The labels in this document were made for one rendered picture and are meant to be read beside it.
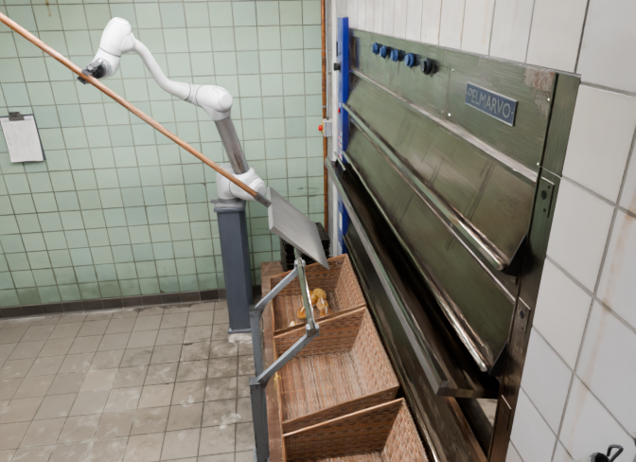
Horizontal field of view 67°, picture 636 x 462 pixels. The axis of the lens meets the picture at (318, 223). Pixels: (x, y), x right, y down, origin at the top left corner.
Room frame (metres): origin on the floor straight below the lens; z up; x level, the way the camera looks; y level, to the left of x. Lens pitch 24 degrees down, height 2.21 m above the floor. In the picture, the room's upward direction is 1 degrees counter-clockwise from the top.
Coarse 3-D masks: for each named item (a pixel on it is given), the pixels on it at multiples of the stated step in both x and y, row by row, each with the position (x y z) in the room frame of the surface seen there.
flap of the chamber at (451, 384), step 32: (352, 192) 2.11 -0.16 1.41; (384, 224) 1.77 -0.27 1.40; (384, 256) 1.48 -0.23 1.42; (384, 288) 1.29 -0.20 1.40; (416, 288) 1.28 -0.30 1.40; (416, 320) 1.10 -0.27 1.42; (448, 320) 1.13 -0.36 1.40; (416, 352) 0.98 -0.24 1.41; (448, 352) 0.97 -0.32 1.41; (448, 384) 0.85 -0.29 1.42; (480, 384) 0.87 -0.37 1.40
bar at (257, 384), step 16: (304, 272) 1.81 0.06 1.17; (304, 288) 1.67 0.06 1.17; (256, 304) 1.88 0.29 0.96; (304, 304) 1.57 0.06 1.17; (256, 320) 1.85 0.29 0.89; (256, 336) 1.85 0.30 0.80; (304, 336) 1.42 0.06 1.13; (256, 352) 1.85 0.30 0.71; (288, 352) 1.40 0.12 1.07; (256, 368) 1.85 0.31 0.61; (272, 368) 1.39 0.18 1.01; (256, 384) 1.37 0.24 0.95; (256, 400) 1.37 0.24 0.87; (256, 416) 1.37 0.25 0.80; (256, 432) 1.37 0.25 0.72; (256, 448) 1.37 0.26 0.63
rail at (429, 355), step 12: (336, 180) 2.23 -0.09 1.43; (348, 204) 1.91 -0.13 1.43; (360, 216) 1.77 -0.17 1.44; (360, 228) 1.68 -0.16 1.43; (372, 240) 1.55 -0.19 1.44; (372, 252) 1.48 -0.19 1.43; (384, 264) 1.37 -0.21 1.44; (384, 276) 1.31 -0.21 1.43; (396, 288) 1.23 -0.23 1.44; (396, 300) 1.18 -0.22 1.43; (408, 312) 1.10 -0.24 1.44; (408, 324) 1.07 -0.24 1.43; (420, 336) 1.00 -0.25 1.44; (420, 348) 0.96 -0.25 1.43; (432, 360) 0.91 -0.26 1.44; (432, 372) 0.88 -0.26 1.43; (444, 384) 0.84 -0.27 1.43
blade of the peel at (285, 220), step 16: (272, 192) 2.54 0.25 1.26; (272, 208) 2.20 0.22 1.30; (288, 208) 2.47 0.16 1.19; (272, 224) 2.02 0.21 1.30; (288, 224) 2.22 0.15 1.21; (304, 224) 2.40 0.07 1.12; (288, 240) 2.00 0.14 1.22; (304, 240) 2.16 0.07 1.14; (320, 240) 2.33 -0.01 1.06; (320, 256) 2.11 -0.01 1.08
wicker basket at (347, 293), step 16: (288, 272) 2.52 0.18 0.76; (320, 272) 2.55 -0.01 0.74; (336, 272) 2.56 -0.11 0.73; (352, 272) 2.35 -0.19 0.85; (272, 288) 2.41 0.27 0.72; (288, 288) 2.52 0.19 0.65; (320, 288) 2.55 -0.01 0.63; (336, 288) 2.54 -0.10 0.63; (352, 288) 2.27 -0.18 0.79; (272, 304) 2.22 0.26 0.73; (336, 304) 2.42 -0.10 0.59; (352, 304) 2.19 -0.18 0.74; (272, 320) 2.28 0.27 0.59; (288, 320) 2.27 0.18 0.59; (304, 320) 2.27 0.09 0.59; (320, 320) 2.00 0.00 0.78; (304, 352) 1.99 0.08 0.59
